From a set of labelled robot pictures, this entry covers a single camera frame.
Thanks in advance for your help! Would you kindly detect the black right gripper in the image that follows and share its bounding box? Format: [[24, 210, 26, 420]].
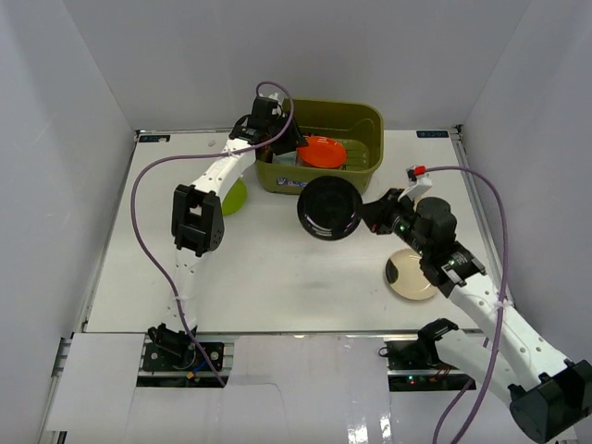
[[355, 189, 429, 257]]

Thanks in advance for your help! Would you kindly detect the pale green rectangular dish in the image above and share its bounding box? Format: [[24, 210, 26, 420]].
[[272, 152, 299, 167]]

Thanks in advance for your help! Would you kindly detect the orange plate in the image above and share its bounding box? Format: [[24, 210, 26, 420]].
[[297, 135, 347, 169]]

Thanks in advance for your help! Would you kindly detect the small black plate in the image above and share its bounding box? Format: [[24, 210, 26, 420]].
[[297, 176, 363, 241]]

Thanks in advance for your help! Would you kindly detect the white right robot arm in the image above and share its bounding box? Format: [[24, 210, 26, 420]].
[[361, 189, 591, 443]]

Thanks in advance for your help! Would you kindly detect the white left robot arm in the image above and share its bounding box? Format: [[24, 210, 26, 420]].
[[163, 93, 304, 369]]

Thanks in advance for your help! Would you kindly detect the olive green plastic bin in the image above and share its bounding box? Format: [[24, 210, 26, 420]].
[[255, 99, 384, 194]]

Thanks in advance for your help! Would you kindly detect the cream plate with black mark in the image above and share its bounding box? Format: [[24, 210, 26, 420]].
[[384, 249, 438, 302]]

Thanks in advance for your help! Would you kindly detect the lime green plate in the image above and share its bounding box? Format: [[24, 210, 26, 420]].
[[222, 179, 248, 216]]

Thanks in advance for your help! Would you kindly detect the right corner label sticker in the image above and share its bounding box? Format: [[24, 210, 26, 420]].
[[416, 130, 450, 139]]

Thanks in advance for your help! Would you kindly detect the corner label sticker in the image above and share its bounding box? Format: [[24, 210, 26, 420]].
[[416, 130, 450, 139], [138, 134, 170, 143]]

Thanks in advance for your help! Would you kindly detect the left corner label sticker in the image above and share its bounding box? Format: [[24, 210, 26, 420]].
[[138, 134, 170, 143]]

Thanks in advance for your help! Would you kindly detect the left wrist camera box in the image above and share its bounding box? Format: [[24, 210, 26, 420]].
[[262, 92, 284, 116]]

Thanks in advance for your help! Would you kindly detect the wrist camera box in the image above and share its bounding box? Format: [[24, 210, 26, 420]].
[[262, 92, 284, 116], [398, 166, 433, 202]]

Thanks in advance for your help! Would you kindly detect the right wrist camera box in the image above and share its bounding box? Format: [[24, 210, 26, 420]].
[[398, 166, 433, 202]]

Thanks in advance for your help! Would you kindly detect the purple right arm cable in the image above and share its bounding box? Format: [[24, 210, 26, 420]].
[[423, 165, 510, 444]]

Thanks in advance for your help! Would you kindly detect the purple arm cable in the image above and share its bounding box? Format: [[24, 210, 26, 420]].
[[130, 81, 296, 388], [423, 165, 510, 444]]

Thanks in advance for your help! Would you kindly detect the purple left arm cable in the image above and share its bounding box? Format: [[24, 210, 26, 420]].
[[130, 81, 296, 388]]

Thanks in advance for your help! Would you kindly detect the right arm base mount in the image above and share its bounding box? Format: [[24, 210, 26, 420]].
[[377, 339, 476, 393]]

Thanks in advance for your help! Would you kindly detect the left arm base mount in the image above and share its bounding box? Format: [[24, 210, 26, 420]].
[[137, 324, 228, 389]]

